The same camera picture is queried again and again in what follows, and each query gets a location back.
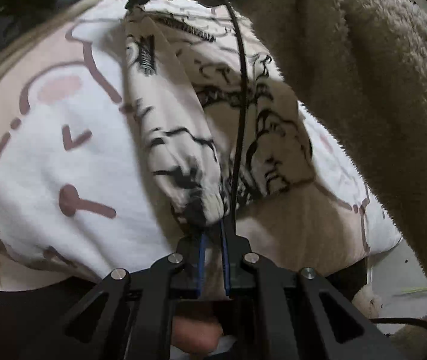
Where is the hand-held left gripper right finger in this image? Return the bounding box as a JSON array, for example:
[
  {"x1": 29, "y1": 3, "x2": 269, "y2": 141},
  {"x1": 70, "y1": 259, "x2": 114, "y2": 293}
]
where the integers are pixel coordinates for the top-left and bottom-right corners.
[{"x1": 219, "y1": 215, "x2": 405, "y2": 360}]

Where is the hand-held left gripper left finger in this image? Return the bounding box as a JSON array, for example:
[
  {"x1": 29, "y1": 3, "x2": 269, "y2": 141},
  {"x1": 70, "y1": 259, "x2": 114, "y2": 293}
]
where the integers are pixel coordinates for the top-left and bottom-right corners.
[{"x1": 18, "y1": 232, "x2": 210, "y2": 360}]

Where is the white black-printed sweatshirt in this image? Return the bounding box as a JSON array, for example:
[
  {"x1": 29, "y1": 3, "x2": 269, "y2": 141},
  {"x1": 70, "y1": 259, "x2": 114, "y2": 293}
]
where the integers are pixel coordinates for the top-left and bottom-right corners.
[{"x1": 123, "y1": 2, "x2": 314, "y2": 230}]

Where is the person's right forearm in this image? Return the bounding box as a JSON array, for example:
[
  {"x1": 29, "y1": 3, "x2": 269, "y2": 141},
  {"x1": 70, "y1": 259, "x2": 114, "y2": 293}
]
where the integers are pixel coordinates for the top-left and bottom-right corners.
[{"x1": 236, "y1": 0, "x2": 427, "y2": 313}]

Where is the pile of dark and beige clothes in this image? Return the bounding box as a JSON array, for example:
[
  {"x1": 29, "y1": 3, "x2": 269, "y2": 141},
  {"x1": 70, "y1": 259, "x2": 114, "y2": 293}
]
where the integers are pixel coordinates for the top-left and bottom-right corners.
[{"x1": 0, "y1": 0, "x2": 105, "y2": 85}]

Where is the beige fluffy slipper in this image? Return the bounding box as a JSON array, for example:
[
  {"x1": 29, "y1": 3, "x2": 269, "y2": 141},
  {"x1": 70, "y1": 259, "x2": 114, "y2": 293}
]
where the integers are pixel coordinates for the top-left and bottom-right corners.
[{"x1": 352, "y1": 284, "x2": 384, "y2": 321}]

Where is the white pink cartoon printed blanket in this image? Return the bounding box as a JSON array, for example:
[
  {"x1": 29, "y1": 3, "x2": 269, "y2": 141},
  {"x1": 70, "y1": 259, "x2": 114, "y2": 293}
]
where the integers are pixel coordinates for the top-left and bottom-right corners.
[{"x1": 0, "y1": 0, "x2": 404, "y2": 293}]

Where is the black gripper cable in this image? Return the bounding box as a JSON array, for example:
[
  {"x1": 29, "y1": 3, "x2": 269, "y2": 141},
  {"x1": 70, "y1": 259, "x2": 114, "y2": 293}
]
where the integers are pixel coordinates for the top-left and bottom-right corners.
[{"x1": 203, "y1": 0, "x2": 250, "y2": 219}]

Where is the black floor cable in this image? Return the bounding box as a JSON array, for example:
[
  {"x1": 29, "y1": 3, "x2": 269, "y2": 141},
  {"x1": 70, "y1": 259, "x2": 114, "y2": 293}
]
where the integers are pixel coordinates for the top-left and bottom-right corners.
[{"x1": 369, "y1": 317, "x2": 427, "y2": 336}]

